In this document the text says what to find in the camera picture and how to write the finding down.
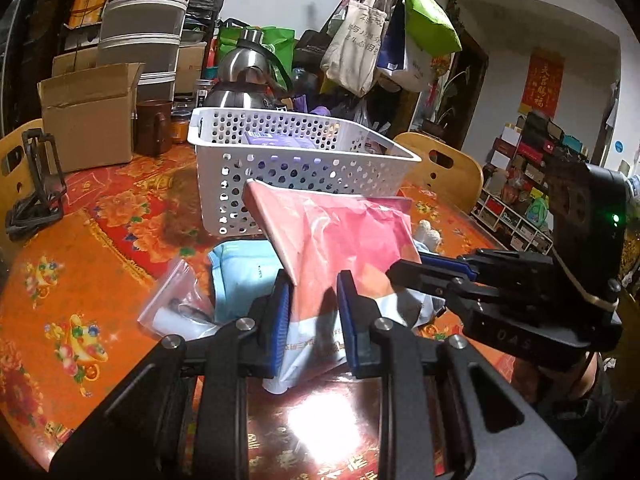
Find orange jar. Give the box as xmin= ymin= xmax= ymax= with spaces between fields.
xmin=170 ymin=108 xmax=192 ymax=144

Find beige canvas tote bag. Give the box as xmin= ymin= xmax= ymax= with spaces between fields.
xmin=320 ymin=0 xmax=392 ymax=98

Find small white plush toy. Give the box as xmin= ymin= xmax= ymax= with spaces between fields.
xmin=413 ymin=220 xmax=442 ymax=252

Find red wall poster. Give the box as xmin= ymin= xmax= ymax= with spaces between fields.
xmin=518 ymin=50 xmax=564 ymax=119

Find purple box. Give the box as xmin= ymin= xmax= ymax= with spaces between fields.
xmin=245 ymin=131 xmax=317 ymax=150

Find black phone stand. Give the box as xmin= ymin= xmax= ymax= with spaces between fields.
xmin=4 ymin=127 xmax=67 ymax=242

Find green shopping bag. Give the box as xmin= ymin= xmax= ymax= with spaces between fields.
xmin=216 ymin=18 xmax=296 ymax=86

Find green hanging bag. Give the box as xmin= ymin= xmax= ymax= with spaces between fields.
xmin=405 ymin=0 xmax=462 ymax=58

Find light blue tissue pack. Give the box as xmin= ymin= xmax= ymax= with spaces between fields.
xmin=208 ymin=240 xmax=282 ymax=324

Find clear zip bag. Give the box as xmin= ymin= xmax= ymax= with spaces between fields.
xmin=138 ymin=258 xmax=220 ymax=341

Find right wooden chair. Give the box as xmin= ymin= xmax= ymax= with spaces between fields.
xmin=394 ymin=132 xmax=484 ymax=214

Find cardboard box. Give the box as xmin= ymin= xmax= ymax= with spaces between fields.
xmin=38 ymin=63 xmax=144 ymax=174

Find pink wet wipes pack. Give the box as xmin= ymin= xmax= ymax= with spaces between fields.
xmin=243 ymin=180 xmax=441 ymax=394

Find steel gourd-shaped kettle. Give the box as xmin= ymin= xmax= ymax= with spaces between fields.
xmin=203 ymin=38 xmax=293 ymax=110

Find shelf with boxes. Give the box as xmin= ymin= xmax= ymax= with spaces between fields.
xmin=471 ymin=110 xmax=587 ymax=255

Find white perforated plastic basket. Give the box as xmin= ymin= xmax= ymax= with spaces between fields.
xmin=188 ymin=107 xmax=421 ymax=237

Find brown ceramic mug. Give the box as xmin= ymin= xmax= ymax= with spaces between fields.
xmin=134 ymin=100 xmax=172 ymax=158

